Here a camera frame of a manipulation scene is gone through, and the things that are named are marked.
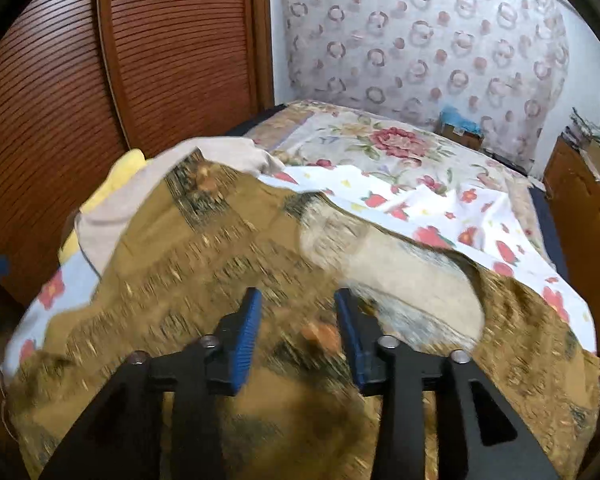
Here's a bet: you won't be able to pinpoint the wooden sideboard cabinet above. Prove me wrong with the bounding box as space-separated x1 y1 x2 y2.
544 139 600 350

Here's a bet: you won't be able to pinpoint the cardboard box blue contents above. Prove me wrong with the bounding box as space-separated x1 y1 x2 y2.
437 106 483 151

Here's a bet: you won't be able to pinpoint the white strawberry flower blanket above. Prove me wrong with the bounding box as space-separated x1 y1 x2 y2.
1 165 597 378

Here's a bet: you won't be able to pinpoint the stack of papers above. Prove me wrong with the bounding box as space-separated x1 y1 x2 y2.
570 107 600 147

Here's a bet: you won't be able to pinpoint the pink circle pattern curtain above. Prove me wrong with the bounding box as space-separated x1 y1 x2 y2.
283 0 569 169

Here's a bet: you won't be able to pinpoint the beige folded cloth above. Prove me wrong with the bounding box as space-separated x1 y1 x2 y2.
66 136 284 273

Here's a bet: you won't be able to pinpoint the yellow plush toy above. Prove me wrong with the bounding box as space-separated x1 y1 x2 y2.
57 148 147 264

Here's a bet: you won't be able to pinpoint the mustard gold patterned garment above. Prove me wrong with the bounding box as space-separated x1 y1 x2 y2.
8 153 600 479

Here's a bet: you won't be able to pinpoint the floral rose bedspread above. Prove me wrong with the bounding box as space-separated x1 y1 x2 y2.
246 100 550 260

